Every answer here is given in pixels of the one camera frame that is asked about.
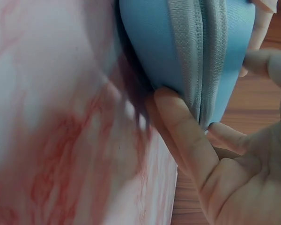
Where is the pink marbled mat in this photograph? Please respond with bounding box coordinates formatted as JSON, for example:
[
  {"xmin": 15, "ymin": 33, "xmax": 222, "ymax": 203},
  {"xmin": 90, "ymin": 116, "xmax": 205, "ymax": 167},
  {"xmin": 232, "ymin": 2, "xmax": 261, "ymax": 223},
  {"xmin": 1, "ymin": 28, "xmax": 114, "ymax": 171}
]
[{"xmin": 0, "ymin": 0, "xmax": 179, "ymax": 225}]

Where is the person's right hand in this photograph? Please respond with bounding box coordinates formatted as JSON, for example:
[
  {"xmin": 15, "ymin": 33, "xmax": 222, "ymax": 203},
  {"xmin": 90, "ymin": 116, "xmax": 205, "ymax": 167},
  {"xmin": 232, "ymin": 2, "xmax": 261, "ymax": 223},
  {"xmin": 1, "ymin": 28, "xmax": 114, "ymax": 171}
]
[{"xmin": 144, "ymin": 48, "xmax": 281, "ymax": 225}]

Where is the person's left hand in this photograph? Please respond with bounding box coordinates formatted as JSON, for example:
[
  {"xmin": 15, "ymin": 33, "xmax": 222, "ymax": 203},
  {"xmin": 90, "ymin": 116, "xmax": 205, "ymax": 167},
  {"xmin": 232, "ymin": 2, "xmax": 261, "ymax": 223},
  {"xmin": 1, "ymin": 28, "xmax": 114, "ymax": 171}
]
[{"xmin": 249, "ymin": 0, "xmax": 278, "ymax": 51}]

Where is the blue zip case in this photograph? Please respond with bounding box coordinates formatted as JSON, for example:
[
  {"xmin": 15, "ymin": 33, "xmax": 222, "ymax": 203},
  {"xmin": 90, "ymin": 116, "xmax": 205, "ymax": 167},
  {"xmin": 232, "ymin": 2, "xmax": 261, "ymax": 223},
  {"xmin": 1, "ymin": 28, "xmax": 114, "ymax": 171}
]
[{"xmin": 118, "ymin": 0, "xmax": 257, "ymax": 131}]

